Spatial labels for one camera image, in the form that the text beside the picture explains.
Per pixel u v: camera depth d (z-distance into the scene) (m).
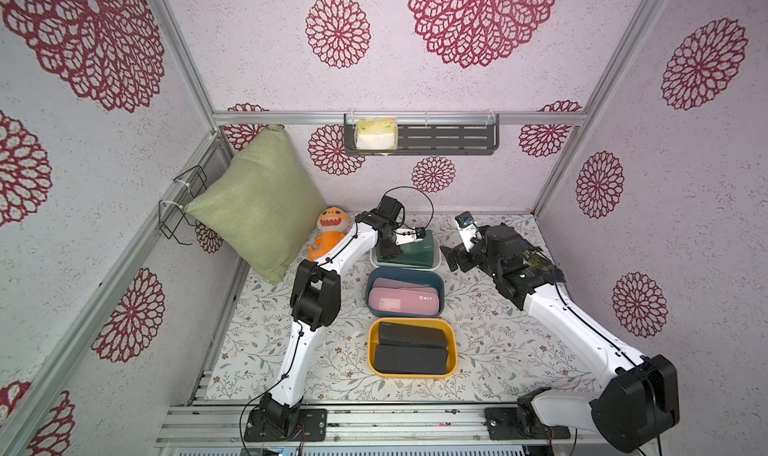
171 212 0.73
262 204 0.87
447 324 0.85
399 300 0.92
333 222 1.07
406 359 0.81
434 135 0.94
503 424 0.73
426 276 0.97
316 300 0.60
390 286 0.95
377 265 0.98
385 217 0.79
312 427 0.73
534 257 1.06
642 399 0.43
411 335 0.85
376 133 0.90
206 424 0.76
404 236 0.88
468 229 0.67
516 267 0.61
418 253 0.95
